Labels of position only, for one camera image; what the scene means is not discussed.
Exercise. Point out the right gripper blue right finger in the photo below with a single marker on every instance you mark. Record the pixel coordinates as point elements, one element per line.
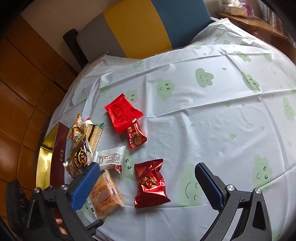
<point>211,185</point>

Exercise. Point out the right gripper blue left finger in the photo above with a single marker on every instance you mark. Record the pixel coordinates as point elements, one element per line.
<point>82,185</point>

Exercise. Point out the white nutrition-label snack bar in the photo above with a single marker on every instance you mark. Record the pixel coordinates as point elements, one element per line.
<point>110,159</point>

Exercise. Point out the green-wrapped cracker pack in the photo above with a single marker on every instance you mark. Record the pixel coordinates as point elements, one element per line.
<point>93,133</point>

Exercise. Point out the large red snack packet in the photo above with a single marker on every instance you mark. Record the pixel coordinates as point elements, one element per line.
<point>122,113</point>

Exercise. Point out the person's hand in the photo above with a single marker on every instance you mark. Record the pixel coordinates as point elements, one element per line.
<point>61,226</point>

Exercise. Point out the clear-wrapped orange cake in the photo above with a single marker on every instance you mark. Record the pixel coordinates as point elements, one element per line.
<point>105,196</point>

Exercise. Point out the brown gold snack packet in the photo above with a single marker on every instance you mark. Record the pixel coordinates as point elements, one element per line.
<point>79,155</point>

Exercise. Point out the gold and maroon gift box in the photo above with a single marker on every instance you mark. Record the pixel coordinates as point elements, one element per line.
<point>50,167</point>

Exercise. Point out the shiny red foil snack bag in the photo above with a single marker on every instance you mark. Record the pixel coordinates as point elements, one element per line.
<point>151,184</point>

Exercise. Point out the small red patterned snack packet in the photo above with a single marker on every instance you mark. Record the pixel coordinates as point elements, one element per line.
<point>136,137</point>

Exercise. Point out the white green-cloud tablecloth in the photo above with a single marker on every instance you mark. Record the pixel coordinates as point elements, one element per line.
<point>227,100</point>

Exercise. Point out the wooden side shelf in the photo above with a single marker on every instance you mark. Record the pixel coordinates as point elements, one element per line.
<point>254,24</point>

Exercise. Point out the grey yellow blue sofa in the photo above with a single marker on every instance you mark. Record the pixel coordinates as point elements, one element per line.
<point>138,30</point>

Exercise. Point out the woven tissue box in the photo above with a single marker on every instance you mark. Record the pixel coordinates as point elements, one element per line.
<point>235,10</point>

